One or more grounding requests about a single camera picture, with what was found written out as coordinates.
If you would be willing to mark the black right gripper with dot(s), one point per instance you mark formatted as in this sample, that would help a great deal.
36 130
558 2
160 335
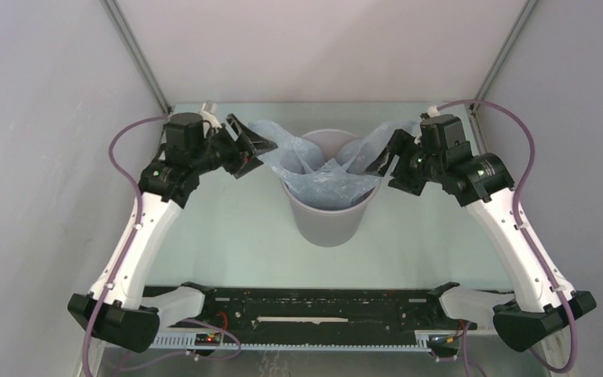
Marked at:
395 145

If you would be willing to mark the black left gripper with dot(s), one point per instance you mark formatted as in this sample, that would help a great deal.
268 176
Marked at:
256 144

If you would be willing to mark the blue translucent trash bag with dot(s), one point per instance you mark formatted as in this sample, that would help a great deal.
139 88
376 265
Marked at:
327 183

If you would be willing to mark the grey plastic trash bin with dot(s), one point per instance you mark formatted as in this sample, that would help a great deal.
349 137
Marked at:
329 228

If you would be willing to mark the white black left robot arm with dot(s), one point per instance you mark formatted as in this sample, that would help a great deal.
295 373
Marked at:
115 309

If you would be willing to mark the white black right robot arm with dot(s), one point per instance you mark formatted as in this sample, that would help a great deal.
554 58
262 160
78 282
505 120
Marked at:
543 301

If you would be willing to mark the small electronics board with leds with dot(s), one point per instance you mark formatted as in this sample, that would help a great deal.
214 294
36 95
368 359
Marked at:
208 339

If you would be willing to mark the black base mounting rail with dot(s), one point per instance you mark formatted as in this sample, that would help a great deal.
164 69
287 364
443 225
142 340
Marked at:
325 313

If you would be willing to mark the white slotted cable duct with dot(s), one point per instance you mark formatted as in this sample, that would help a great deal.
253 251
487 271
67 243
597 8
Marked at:
185 341

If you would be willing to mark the aluminium frame rail left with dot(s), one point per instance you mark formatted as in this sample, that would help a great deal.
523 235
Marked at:
129 40

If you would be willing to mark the aluminium frame rail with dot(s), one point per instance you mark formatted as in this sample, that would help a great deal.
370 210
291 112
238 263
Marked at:
502 56
129 40

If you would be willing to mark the aluminium frame rail right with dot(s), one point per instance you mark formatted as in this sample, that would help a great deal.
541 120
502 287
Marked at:
502 56

